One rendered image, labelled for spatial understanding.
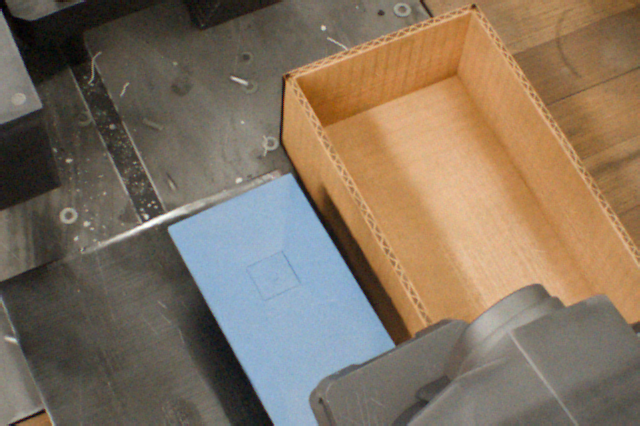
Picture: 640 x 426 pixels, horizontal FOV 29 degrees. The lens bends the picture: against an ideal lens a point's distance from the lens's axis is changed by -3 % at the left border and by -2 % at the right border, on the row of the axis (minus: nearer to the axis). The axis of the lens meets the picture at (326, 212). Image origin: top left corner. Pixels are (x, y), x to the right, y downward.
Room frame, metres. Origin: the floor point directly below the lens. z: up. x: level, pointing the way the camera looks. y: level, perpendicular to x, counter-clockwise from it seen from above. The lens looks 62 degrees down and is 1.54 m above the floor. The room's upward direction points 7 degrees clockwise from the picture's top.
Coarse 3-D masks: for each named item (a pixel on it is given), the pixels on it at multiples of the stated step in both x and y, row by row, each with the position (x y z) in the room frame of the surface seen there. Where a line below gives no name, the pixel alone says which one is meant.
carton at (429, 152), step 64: (320, 64) 0.39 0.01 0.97; (384, 64) 0.41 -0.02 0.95; (448, 64) 0.43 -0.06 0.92; (512, 64) 0.40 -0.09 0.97; (320, 128) 0.35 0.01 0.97; (384, 128) 0.39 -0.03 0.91; (448, 128) 0.40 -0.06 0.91; (512, 128) 0.39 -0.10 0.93; (320, 192) 0.34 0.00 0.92; (384, 192) 0.35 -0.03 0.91; (448, 192) 0.36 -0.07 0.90; (512, 192) 0.36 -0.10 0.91; (576, 192) 0.34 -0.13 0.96; (384, 256) 0.28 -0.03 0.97; (448, 256) 0.32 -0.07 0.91; (512, 256) 0.32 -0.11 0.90; (576, 256) 0.32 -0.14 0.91; (384, 320) 0.27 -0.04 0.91
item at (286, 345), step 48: (288, 192) 0.31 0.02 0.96; (192, 240) 0.28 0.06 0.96; (240, 240) 0.28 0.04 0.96; (288, 240) 0.28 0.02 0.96; (240, 288) 0.26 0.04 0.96; (336, 288) 0.26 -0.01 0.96; (240, 336) 0.23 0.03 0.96; (288, 336) 0.23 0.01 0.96; (336, 336) 0.24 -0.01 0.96; (384, 336) 0.24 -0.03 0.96; (288, 384) 0.21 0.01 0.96
